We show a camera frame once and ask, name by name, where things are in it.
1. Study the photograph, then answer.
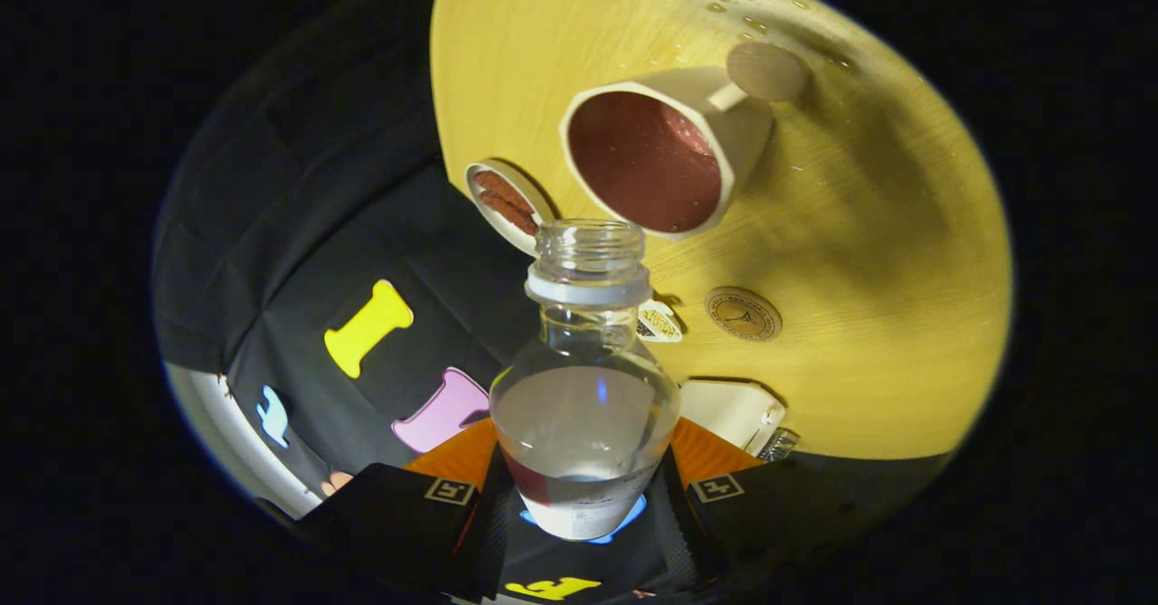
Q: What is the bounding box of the white divided condiment dish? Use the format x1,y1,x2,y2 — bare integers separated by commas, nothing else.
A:
636,300,684,344

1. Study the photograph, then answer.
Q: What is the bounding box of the wooden table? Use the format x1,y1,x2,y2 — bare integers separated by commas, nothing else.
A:
431,0,1012,461

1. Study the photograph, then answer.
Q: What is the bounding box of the small glass jar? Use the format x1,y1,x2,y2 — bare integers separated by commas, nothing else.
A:
760,427,802,463

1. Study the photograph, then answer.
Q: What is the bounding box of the round wooden coaster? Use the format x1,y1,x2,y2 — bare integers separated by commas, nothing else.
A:
705,287,783,342

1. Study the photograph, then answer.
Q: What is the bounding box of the white toaster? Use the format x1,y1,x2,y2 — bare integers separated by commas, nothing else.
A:
679,379,786,457

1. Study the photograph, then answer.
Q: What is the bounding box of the clear juice bottle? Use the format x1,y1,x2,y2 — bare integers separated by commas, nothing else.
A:
489,219,681,541

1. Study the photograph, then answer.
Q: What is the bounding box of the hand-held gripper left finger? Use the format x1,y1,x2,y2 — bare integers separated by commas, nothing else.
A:
299,420,515,602

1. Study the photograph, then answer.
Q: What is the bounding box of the beige cup with wooden handle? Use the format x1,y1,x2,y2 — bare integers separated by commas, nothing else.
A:
559,42,812,241

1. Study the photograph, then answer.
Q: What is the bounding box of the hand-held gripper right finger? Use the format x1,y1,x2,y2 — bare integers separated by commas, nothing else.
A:
650,418,871,592

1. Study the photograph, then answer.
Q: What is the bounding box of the white round plate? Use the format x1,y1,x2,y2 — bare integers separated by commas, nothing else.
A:
464,160,557,258

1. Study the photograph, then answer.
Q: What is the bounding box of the black backdrop cloth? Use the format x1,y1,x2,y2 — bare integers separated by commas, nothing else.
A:
154,0,951,602

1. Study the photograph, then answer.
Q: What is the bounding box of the red sausage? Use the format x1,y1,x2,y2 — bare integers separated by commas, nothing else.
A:
475,170,535,217
478,191,540,235

